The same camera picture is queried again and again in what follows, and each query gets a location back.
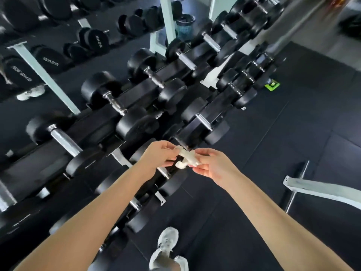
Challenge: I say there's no person's right hand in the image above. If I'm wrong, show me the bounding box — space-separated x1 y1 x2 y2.
191 148 243 192

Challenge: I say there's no person's white sneaker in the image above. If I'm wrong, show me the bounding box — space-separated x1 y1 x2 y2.
173 255 189 271
149 227 180 263

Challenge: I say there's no green wet wipes pack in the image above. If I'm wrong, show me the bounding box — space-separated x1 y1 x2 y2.
264 79 281 91

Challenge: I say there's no white metal bench frame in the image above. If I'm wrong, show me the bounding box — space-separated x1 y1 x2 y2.
283 160 361 214

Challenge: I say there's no person's right forearm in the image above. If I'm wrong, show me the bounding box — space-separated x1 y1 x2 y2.
225 172 353 271

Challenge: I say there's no medium black dumbbell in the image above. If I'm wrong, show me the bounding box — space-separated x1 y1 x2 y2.
234 58 271 88
216 69 258 108

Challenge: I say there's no white wet wipe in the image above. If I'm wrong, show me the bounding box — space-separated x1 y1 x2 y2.
174 146 203 170

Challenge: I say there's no large black dumbbell stepped handle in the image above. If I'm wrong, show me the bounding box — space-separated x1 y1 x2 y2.
81 71 161 142
231 0 271 26
127 47 188 111

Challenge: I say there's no person's left white sneaker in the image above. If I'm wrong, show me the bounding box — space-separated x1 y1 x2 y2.
149 227 180 263

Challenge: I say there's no person's right white sneaker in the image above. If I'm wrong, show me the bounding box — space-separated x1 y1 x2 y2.
173 255 189 271

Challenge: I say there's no person's left forearm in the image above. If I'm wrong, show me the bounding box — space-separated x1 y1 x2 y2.
14 163 158 271

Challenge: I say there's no person's left hand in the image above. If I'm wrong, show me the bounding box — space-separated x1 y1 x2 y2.
135 140 182 178

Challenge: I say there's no black dumbbell rack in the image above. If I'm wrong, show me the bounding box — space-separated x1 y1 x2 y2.
0 2 287 268

